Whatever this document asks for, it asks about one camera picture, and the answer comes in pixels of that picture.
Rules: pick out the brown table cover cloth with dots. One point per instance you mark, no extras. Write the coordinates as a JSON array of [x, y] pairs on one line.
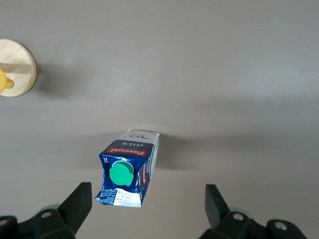
[[199, 62]]

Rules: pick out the yellow plastic cup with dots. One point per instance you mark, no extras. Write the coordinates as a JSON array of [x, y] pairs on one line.
[[3, 83]]

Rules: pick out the round wooden base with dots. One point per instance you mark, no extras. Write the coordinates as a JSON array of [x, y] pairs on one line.
[[17, 57]]

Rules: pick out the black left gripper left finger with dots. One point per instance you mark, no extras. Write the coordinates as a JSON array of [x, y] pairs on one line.
[[74, 206]]

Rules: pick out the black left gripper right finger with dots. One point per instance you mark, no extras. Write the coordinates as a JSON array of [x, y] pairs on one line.
[[215, 209]]

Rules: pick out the blue milk carton green cap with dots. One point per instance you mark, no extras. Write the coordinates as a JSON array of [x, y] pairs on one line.
[[124, 152]]

